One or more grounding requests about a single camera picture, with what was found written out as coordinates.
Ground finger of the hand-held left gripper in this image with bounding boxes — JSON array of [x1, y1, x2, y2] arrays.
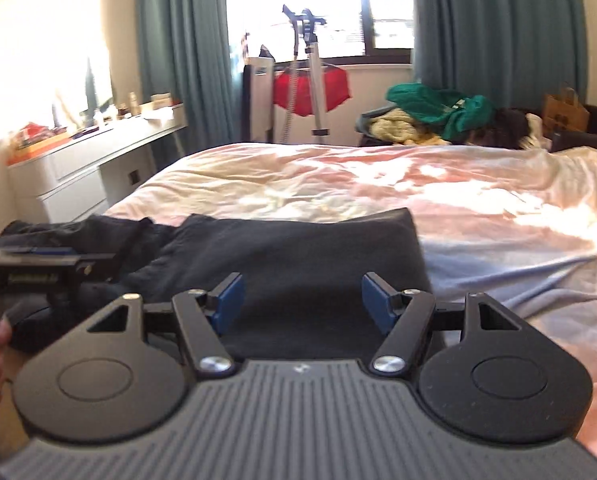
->
[[8, 246, 116, 275]]

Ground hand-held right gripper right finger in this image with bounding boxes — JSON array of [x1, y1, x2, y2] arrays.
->
[[362, 272, 521, 376]]

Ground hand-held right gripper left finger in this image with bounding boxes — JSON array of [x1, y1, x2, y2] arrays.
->
[[86, 272, 245, 377]]

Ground dark grey garment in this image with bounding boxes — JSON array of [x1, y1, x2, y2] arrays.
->
[[1, 207, 435, 361]]

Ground white dresser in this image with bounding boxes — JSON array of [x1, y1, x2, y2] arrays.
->
[[6, 102, 189, 223]]

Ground red orange packets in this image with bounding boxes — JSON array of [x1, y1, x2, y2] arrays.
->
[[7, 121, 72, 155]]

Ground pastel pink blue blanket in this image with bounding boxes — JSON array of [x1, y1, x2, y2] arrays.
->
[[103, 142, 597, 466]]

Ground grey laundry basket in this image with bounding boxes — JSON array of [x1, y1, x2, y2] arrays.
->
[[357, 106, 396, 148]]

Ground yellow knitted cloth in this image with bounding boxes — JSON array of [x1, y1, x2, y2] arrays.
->
[[371, 109, 451, 147]]

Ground white appliance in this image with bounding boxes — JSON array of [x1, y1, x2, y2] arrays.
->
[[241, 55, 275, 144]]

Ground green garment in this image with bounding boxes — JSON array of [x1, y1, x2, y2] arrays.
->
[[386, 82, 495, 142]]

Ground red cloth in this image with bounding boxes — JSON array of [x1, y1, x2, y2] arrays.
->
[[272, 67, 352, 117]]

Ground dark cloth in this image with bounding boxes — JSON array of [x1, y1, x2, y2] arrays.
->
[[471, 107, 546, 152]]

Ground teal curtain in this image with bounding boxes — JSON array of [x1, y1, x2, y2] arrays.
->
[[135, 0, 245, 157], [409, 0, 593, 113]]

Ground garment steamer stand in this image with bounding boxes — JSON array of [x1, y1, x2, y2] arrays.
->
[[277, 4, 330, 142]]

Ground brown paper bag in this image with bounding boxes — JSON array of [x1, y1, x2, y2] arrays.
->
[[543, 87, 591, 134]]

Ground dark armchair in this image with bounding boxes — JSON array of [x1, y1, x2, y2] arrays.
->
[[549, 104, 597, 153]]

